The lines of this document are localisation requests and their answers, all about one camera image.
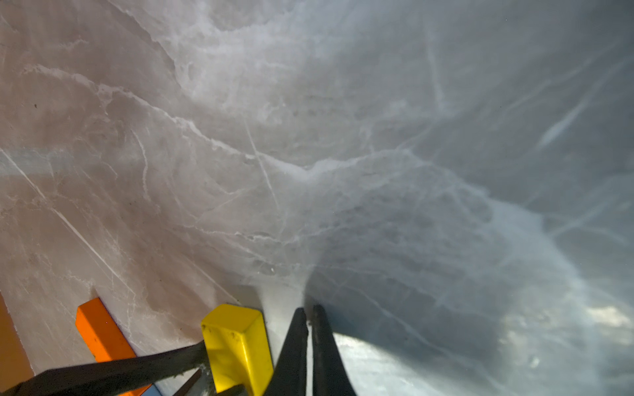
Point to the orange building block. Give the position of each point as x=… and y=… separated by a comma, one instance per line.
x=101, y=334

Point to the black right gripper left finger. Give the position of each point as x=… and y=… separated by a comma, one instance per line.
x=290, y=374

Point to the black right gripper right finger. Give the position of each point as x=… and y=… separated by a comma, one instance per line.
x=329, y=375

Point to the yellow building block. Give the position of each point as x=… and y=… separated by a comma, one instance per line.
x=238, y=349

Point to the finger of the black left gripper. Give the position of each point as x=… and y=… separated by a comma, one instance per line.
x=202, y=384
x=114, y=377

